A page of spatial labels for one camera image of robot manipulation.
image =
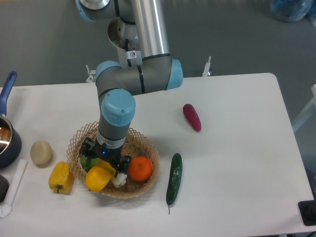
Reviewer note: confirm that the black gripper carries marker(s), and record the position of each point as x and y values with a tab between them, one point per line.
112	156

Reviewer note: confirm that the yellow mango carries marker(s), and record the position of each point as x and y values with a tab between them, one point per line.
99	176

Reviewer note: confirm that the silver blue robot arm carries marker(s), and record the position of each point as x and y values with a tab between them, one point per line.
143	22

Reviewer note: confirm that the woven wicker basket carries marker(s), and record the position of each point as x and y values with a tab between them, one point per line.
136	145

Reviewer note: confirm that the green lettuce leaf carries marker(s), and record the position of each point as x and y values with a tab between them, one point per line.
88	158

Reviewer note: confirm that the white bok choy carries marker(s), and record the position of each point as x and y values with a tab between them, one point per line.
119	180

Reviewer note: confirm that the orange fruit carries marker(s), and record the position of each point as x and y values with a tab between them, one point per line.
140	169

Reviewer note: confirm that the yellow bell pepper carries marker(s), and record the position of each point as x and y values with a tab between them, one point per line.
61	179

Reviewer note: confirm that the beige round potato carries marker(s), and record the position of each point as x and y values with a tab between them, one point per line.
41	152

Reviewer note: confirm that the green cucumber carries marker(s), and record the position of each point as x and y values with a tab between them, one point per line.
174	181

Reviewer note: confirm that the dark blue saucepan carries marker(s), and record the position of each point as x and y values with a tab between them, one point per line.
10	140

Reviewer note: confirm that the dark eggplant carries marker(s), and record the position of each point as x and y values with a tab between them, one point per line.
4	186

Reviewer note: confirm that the white daikon radish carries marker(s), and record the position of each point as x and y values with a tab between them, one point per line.
6	206

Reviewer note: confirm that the black device at edge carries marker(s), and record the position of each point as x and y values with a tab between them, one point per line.
308	212

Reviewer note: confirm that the blue plastic bag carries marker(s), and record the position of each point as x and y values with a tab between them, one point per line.
290	10

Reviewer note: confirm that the white frame at right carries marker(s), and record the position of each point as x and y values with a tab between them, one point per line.
308	110

